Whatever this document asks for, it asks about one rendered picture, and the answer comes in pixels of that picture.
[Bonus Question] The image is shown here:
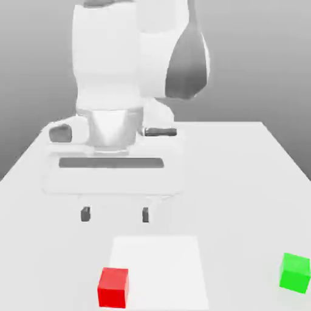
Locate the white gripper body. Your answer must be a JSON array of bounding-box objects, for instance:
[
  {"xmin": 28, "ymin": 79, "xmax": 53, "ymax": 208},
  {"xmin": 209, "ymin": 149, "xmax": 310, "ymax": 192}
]
[{"xmin": 41, "ymin": 142, "xmax": 186, "ymax": 197}]

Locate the small red cube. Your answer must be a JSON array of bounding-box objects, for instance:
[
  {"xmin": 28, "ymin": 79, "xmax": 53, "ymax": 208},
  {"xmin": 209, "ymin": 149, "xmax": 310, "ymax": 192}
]
[{"xmin": 97, "ymin": 266, "xmax": 129, "ymax": 309}]

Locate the small green cube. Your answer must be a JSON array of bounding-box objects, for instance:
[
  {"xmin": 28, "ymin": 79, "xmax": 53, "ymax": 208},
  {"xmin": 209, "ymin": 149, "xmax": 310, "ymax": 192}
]
[{"xmin": 278, "ymin": 251, "xmax": 311, "ymax": 295}]

